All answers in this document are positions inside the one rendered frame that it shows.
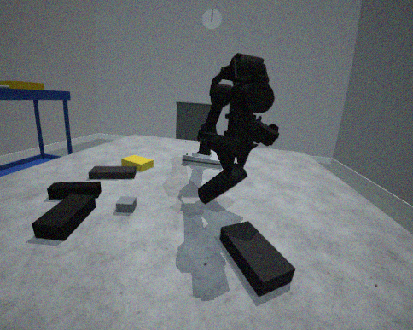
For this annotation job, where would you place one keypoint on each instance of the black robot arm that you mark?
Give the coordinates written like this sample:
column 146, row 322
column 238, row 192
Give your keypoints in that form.
column 250, row 93

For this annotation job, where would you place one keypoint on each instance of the dark grey controller unit with rocker switches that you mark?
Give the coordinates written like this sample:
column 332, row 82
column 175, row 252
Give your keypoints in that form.
column 221, row 184

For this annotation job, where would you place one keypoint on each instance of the yellow rectangular block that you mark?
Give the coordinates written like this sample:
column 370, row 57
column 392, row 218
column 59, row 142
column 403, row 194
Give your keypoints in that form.
column 141, row 163

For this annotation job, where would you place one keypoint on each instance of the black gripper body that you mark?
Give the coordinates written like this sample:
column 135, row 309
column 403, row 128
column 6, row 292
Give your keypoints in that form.
column 231, row 141

